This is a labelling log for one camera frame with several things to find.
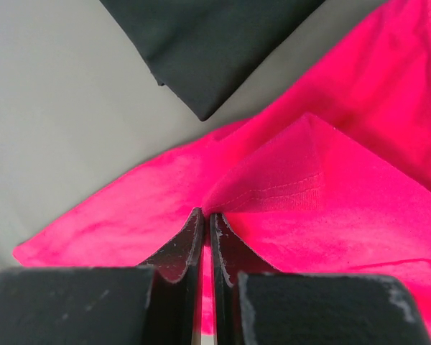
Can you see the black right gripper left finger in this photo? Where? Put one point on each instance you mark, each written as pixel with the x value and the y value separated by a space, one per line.
pixel 156 302

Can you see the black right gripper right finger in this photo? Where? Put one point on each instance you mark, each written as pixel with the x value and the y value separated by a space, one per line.
pixel 254 303

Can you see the pink t-shirt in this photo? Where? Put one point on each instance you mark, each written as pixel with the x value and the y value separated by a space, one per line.
pixel 334 176

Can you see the folded black t-shirt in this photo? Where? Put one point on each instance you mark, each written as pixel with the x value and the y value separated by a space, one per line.
pixel 204 50

